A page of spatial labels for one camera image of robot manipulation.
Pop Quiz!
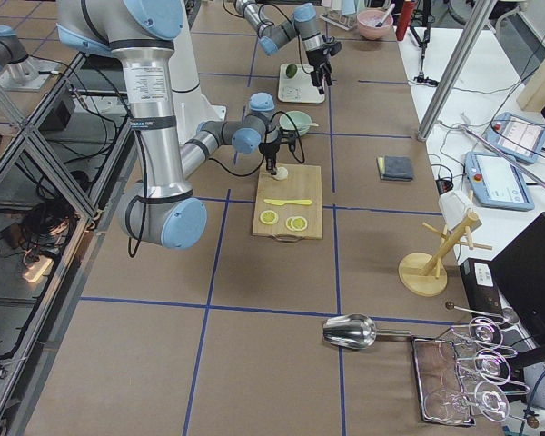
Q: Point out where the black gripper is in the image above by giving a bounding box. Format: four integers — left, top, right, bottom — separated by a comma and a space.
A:
305, 39, 342, 87
259, 127, 300, 175

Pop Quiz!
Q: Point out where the white steamed bun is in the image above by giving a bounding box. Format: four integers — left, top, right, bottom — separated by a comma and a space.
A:
272, 167, 289, 181

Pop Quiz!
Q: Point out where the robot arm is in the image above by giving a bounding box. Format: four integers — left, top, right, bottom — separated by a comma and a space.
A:
222, 0, 342, 94
57, 1, 296, 253

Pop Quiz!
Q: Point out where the light green bowl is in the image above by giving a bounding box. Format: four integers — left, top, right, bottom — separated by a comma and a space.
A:
279, 111, 313, 136

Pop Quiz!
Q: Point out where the pink mixing bowl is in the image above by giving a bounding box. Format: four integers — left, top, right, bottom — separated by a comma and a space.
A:
356, 9, 393, 40

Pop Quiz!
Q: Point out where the cream bear serving tray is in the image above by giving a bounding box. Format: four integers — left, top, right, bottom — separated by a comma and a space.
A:
277, 64, 326, 104

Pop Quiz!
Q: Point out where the green avocado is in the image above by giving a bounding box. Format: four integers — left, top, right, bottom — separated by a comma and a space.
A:
284, 64, 298, 78

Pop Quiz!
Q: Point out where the bamboo cutting board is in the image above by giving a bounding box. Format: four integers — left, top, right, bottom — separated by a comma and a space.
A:
252, 163, 323, 241

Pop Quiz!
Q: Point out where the yellow plastic knife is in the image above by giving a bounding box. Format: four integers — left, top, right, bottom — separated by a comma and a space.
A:
263, 198, 312, 206

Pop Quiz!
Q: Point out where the lower lemon slice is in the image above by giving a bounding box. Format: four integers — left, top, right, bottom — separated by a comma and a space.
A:
259, 210, 279, 225

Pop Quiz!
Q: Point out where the upper top lemon slice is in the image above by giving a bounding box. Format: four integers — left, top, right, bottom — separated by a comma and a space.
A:
291, 216, 308, 232

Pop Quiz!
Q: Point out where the folded grey cloth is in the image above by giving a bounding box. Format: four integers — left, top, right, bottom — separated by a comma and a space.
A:
376, 155, 414, 181

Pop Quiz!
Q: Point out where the wooden mug tree stand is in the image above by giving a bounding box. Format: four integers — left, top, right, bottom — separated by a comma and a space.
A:
398, 211, 492, 297

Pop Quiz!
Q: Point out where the silver metal scoop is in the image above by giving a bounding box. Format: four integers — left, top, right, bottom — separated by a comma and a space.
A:
322, 313, 412, 350

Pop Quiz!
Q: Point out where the near blue teach pendant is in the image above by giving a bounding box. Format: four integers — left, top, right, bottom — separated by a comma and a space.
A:
464, 152, 535, 212

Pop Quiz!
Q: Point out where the blue teach pendant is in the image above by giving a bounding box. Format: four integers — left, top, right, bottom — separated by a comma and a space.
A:
485, 112, 545, 164
464, 152, 535, 212

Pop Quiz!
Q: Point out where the far blue teach pendant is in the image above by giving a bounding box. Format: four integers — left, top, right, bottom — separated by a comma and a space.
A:
485, 112, 545, 164

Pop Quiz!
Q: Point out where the clear wine glass far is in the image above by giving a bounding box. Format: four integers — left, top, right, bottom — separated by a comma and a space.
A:
451, 316, 503, 348

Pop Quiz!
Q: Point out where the clear wine glass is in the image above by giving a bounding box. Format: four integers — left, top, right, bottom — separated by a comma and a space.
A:
422, 381, 530, 426
451, 316, 503, 348
456, 349, 511, 386

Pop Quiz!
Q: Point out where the black computer monitor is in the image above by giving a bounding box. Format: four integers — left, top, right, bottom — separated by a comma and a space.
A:
490, 213, 545, 345

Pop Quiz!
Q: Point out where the black rectangular tray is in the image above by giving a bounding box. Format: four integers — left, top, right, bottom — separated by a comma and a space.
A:
411, 337, 476, 428

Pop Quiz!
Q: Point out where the clear wine glass middle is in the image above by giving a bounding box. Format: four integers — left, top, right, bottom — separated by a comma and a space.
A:
456, 349, 511, 386

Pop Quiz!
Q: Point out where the clear wine glass near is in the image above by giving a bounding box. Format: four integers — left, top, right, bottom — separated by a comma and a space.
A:
422, 381, 530, 426

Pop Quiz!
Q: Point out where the aluminium frame post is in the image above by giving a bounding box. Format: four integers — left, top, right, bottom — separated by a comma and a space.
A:
417, 0, 497, 142

